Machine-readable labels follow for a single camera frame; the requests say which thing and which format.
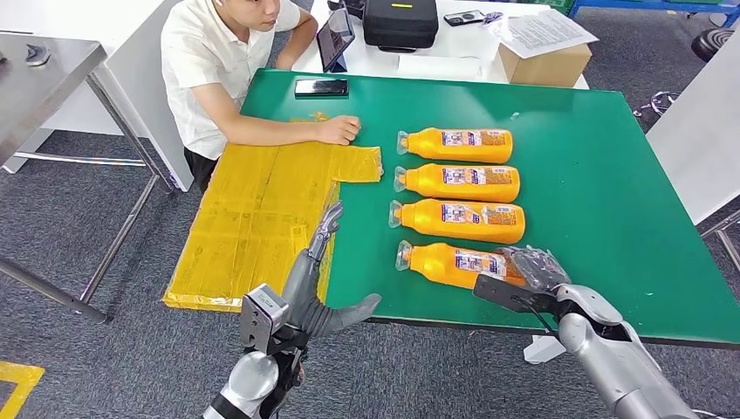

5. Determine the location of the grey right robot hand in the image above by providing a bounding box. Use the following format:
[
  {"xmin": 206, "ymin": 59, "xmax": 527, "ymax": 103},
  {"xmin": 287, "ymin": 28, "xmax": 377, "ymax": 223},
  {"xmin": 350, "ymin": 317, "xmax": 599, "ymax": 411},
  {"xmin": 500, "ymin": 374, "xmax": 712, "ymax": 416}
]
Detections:
[{"xmin": 497, "ymin": 245, "xmax": 571, "ymax": 292}]

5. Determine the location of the person's right hand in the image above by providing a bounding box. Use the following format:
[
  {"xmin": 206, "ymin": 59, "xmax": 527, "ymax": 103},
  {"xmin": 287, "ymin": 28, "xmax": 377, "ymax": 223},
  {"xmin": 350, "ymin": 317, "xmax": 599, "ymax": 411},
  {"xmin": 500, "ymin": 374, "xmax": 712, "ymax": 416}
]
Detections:
[{"xmin": 314, "ymin": 114, "xmax": 362, "ymax": 147}]

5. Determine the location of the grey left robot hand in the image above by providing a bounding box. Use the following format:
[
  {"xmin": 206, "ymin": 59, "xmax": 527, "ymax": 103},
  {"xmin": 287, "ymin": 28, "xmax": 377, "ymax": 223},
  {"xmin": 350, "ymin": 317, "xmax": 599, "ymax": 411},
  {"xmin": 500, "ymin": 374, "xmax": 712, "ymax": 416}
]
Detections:
[{"xmin": 282, "ymin": 201, "xmax": 383, "ymax": 337}]

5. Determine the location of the orange detergent bottle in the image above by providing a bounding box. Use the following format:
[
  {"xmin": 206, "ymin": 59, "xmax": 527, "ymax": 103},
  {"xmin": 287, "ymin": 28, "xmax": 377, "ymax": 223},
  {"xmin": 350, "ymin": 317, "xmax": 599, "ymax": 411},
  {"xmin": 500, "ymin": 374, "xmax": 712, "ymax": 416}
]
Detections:
[
  {"xmin": 396, "ymin": 127, "xmax": 515, "ymax": 165},
  {"xmin": 395, "ymin": 239, "xmax": 527, "ymax": 291},
  {"xmin": 388, "ymin": 198, "xmax": 526, "ymax": 245},
  {"xmin": 393, "ymin": 162, "xmax": 522, "ymax": 204}
]

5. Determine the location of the black smartphone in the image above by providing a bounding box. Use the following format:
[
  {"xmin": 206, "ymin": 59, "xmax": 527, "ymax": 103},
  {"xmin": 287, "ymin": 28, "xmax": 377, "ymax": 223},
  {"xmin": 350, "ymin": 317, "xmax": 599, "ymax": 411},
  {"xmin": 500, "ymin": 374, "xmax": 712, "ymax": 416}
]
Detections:
[{"xmin": 293, "ymin": 78, "xmax": 350, "ymax": 98}]

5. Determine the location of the white table foot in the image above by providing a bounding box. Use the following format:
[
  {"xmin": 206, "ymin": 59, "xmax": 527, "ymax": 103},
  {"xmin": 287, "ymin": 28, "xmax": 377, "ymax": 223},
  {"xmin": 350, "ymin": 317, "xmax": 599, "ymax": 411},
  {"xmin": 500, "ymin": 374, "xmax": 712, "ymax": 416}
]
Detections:
[{"xmin": 523, "ymin": 335, "xmax": 568, "ymax": 366}]

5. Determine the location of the yellow taped cardboard sheet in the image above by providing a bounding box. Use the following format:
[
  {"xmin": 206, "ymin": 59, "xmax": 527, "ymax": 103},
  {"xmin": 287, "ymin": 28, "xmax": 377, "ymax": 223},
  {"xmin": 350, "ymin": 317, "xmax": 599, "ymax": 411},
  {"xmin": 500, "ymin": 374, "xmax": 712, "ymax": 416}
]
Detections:
[{"xmin": 161, "ymin": 113, "xmax": 385, "ymax": 314}]

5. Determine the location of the black tablet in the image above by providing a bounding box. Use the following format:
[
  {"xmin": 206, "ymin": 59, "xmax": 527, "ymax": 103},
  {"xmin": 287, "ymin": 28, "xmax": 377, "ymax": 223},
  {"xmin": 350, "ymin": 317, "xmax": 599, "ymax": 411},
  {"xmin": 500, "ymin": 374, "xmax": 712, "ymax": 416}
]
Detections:
[{"xmin": 315, "ymin": 6, "xmax": 357, "ymax": 74}]

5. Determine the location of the black carrying case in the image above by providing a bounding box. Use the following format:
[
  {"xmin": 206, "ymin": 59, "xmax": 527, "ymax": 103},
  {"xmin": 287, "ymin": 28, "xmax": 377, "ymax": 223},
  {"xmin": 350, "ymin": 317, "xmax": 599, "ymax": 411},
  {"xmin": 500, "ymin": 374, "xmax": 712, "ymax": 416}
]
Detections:
[{"xmin": 362, "ymin": 0, "xmax": 440, "ymax": 53}]

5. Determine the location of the person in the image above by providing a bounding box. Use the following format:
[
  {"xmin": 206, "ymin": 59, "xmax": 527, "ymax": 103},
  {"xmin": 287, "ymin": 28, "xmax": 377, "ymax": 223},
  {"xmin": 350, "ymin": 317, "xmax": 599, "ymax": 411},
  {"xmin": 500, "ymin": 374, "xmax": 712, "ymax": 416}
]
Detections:
[{"xmin": 160, "ymin": 0, "xmax": 362, "ymax": 195}]

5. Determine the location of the brown cardboard box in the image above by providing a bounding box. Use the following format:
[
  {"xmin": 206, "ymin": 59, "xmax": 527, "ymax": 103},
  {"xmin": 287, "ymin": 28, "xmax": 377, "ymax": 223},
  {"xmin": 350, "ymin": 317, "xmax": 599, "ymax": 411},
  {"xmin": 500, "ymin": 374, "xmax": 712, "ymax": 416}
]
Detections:
[{"xmin": 497, "ymin": 41, "xmax": 593, "ymax": 89}]

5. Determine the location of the white side table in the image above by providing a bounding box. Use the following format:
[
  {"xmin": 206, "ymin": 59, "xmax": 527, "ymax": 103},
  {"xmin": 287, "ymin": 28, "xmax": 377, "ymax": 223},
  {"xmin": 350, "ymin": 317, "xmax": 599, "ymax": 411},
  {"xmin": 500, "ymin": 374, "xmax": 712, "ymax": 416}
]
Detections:
[{"xmin": 645, "ymin": 34, "xmax": 740, "ymax": 273}]

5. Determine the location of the printed paper sheet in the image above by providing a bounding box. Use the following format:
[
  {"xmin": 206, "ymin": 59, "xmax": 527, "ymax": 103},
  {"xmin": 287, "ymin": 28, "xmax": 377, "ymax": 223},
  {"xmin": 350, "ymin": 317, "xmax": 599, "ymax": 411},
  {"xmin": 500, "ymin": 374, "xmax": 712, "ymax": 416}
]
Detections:
[{"xmin": 488, "ymin": 8, "xmax": 600, "ymax": 60}]

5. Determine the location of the black round stool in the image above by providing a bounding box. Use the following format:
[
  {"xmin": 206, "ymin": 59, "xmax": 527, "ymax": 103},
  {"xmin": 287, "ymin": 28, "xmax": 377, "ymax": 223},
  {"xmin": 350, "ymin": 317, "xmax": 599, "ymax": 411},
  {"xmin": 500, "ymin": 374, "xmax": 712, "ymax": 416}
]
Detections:
[{"xmin": 690, "ymin": 27, "xmax": 738, "ymax": 64}]

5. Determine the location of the yellow floor marking tape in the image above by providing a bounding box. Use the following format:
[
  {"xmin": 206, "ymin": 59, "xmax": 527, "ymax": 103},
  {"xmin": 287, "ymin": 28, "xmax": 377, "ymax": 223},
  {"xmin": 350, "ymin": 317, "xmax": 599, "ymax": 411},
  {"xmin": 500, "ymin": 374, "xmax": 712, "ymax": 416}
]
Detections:
[{"xmin": 0, "ymin": 361, "xmax": 45, "ymax": 419}]

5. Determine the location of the steel table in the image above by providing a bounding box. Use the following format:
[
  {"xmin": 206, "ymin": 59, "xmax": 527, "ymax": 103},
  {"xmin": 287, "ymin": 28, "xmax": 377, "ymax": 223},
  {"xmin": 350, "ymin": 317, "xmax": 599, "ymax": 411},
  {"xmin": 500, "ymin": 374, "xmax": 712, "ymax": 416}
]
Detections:
[{"xmin": 0, "ymin": 31, "xmax": 177, "ymax": 325}]

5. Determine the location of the grey metal part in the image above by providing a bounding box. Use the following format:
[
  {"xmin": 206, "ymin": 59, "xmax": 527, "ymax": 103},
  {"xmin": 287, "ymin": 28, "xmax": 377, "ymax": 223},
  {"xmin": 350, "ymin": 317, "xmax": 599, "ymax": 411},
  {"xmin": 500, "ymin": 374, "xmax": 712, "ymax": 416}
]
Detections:
[{"xmin": 24, "ymin": 43, "xmax": 52, "ymax": 67}]

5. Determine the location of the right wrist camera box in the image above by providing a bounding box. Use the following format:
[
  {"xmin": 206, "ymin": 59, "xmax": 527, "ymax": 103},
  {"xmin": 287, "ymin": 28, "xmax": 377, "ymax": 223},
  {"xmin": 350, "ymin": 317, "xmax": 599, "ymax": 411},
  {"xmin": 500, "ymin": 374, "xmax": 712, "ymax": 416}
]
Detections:
[{"xmin": 472, "ymin": 273, "xmax": 559, "ymax": 318}]

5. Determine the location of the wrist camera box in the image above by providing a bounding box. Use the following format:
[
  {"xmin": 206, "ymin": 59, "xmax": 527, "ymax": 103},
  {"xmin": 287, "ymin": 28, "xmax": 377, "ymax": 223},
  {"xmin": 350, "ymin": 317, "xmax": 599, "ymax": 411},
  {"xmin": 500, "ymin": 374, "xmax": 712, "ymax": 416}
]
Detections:
[
  {"xmin": 239, "ymin": 283, "xmax": 291, "ymax": 354},
  {"xmin": 472, "ymin": 273, "xmax": 559, "ymax": 318}
]

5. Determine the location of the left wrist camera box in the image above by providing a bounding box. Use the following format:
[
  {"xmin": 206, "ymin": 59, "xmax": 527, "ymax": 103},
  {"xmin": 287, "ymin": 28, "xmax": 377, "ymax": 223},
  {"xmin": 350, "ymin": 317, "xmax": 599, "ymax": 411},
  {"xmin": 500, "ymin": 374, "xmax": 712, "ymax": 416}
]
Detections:
[{"xmin": 239, "ymin": 283, "xmax": 291, "ymax": 354}]

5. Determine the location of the black phone with ring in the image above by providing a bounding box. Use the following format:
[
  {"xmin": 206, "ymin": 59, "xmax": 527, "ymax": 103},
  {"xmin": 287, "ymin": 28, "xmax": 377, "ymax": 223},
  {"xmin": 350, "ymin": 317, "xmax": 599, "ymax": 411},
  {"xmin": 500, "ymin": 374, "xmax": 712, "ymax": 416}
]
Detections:
[{"xmin": 443, "ymin": 10, "xmax": 487, "ymax": 28}]

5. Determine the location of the coiled white cable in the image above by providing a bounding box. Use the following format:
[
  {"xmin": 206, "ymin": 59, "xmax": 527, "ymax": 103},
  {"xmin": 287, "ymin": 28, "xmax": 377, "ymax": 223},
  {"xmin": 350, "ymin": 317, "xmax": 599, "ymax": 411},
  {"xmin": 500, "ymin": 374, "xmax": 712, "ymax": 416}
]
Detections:
[{"xmin": 633, "ymin": 89, "xmax": 683, "ymax": 120}]

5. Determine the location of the blue metal rack frame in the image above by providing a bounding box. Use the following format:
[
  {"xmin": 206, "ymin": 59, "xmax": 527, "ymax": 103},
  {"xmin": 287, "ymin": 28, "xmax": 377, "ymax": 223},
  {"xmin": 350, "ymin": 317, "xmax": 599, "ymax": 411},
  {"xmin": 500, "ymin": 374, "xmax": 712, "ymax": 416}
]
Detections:
[{"xmin": 567, "ymin": 0, "xmax": 740, "ymax": 29}]

